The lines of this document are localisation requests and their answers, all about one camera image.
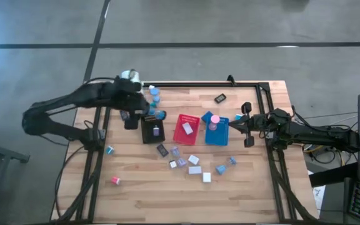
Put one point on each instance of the flat white box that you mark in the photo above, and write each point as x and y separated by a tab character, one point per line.
195	170

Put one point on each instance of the black plastic basket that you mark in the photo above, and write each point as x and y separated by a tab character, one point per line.
148	136

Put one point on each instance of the white rectangular box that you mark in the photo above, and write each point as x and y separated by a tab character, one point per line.
187	128

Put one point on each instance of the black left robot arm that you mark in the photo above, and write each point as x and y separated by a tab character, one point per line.
73	97

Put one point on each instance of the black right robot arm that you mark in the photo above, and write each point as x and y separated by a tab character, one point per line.
323	136

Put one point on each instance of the black frame clamp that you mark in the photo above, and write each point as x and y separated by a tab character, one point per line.
231	80

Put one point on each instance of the black digital clock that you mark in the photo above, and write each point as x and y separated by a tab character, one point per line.
220	98
162	150

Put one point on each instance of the black desk foot bar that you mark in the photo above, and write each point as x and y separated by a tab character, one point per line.
333	175

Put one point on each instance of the small teal cube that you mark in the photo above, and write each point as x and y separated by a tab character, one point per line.
109	150
238	117

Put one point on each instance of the small white box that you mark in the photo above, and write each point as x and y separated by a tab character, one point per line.
193	159

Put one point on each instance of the pink-capped hourglass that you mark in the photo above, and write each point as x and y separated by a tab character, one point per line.
215	118

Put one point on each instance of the grey metal stand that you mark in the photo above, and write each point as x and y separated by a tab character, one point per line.
2	152

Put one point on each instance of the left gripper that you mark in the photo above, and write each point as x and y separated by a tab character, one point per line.
130	100

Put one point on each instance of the small pink cube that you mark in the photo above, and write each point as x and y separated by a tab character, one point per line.
115	180

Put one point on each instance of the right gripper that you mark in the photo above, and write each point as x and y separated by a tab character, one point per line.
258	123

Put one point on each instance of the white cylinder lamp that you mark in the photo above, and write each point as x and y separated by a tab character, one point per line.
129	74

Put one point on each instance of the blue plastic basket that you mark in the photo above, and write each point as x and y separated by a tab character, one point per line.
217	139

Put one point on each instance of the purple wall charger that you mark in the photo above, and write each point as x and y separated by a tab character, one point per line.
156	131

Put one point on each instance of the dark blue box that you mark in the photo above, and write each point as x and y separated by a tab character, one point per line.
205	116

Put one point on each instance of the red plastic basket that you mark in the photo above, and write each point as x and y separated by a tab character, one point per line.
180	137

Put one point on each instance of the large white wall charger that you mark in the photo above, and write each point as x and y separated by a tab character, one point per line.
207	177

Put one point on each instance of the small white wall charger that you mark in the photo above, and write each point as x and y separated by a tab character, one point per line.
173	164

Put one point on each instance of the white paper on floor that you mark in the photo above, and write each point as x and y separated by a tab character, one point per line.
318	193

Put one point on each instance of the small white cap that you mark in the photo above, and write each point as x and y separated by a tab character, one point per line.
151	87

